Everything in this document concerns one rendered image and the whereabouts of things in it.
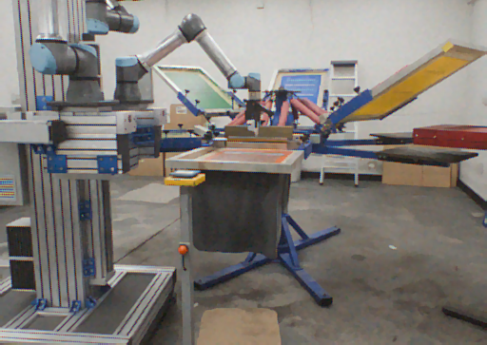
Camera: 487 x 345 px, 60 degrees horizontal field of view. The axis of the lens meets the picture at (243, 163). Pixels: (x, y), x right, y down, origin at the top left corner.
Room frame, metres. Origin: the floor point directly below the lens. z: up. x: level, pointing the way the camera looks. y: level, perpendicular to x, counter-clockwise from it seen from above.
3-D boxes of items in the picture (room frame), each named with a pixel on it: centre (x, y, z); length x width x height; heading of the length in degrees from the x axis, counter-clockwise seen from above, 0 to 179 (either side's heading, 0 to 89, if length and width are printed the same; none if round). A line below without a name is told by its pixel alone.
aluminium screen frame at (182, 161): (2.23, -0.02, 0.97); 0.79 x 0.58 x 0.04; 165
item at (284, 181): (2.12, -0.20, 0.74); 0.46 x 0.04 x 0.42; 165
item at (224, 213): (1.95, 0.06, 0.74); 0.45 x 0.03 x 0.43; 75
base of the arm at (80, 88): (1.84, 0.68, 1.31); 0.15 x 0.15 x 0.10
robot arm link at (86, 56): (1.83, 0.69, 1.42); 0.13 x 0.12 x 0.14; 148
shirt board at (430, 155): (2.78, -0.76, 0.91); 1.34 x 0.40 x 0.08; 45
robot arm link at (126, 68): (2.34, 0.63, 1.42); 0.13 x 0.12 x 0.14; 1
